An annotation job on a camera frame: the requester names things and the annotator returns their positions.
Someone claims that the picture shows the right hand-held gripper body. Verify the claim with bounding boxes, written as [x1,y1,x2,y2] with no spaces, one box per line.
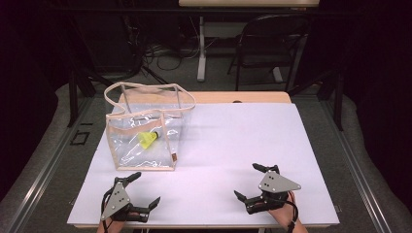
[245,164,302,216]

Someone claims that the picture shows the black folding chair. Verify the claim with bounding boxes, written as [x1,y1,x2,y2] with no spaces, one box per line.
[227,13,314,92]

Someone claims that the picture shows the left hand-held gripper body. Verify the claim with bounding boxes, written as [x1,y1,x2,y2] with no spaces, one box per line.
[100,176,151,224]

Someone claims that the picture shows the white-legged table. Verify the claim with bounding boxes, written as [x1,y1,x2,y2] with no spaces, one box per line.
[178,0,321,83]

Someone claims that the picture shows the black metal stand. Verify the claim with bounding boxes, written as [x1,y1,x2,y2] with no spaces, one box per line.
[287,69,345,132]
[66,69,98,128]

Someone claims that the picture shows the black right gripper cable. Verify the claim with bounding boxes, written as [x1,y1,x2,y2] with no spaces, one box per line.
[285,192,299,233]

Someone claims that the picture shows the bundle of black cables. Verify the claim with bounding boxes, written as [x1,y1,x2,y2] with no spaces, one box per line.
[124,14,218,74]

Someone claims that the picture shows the person's right hand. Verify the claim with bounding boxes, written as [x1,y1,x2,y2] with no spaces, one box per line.
[267,190,297,229]

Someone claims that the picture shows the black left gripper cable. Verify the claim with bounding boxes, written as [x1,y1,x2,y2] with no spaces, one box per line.
[100,187,114,233]

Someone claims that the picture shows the metal floor rail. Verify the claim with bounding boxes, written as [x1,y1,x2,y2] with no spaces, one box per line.
[319,96,394,233]
[6,96,95,233]

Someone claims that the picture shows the wooden table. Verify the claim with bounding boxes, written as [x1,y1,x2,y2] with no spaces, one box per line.
[66,90,340,230]

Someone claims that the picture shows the white board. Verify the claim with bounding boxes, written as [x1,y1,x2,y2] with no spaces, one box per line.
[66,102,340,227]

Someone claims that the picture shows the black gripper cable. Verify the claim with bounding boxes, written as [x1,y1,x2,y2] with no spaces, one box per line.
[100,187,114,233]
[285,192,299,233]

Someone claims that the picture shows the yellow shuttlecock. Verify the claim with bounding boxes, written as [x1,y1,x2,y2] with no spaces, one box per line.
[137,130,159,150]

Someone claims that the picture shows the black floor plate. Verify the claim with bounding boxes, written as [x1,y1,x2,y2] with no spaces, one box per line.
[70,130,91,147]

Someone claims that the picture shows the person's left hand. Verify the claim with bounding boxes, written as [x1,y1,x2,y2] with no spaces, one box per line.
[96,212,140,233]

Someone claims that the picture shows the clear plastic tote bag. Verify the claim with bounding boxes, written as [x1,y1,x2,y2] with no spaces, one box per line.
[103,82,197,172]

